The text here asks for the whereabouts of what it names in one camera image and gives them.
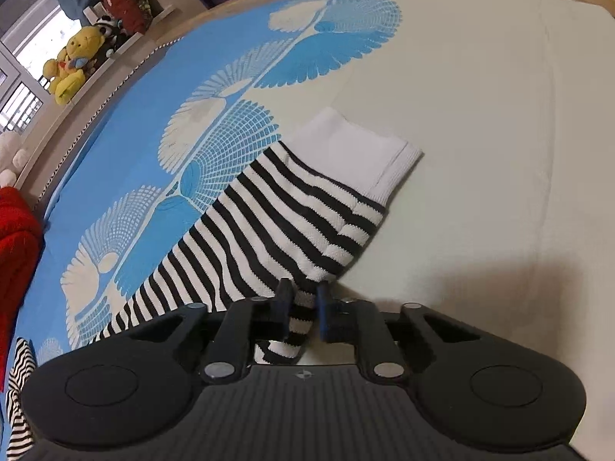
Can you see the white window shelf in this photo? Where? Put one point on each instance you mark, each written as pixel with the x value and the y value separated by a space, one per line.
pixel 144 29

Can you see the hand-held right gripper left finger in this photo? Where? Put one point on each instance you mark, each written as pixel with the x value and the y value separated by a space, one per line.
pixel 286 305

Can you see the blue white patterned bedsheet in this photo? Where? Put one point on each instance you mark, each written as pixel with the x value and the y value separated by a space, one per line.
pixel 144 129

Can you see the window with railing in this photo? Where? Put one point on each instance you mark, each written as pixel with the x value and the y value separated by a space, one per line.
pixel 24 33

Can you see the yellow bear plush toy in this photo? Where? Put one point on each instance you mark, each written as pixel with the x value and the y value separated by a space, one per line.
pixel 77 53

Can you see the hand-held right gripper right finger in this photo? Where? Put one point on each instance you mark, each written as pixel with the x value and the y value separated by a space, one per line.
pixel 323 314

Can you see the black white striped shirt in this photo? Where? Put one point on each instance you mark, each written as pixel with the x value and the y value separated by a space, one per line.
pixel 269 211

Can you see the white plush toy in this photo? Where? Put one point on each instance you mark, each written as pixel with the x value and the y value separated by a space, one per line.
pixel 9 153

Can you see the red knitted cloth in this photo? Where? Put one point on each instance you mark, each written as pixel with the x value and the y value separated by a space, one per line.
pixel 14 249

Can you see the panda plush toy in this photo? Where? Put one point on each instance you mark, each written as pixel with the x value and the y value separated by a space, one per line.
pixel 109 29

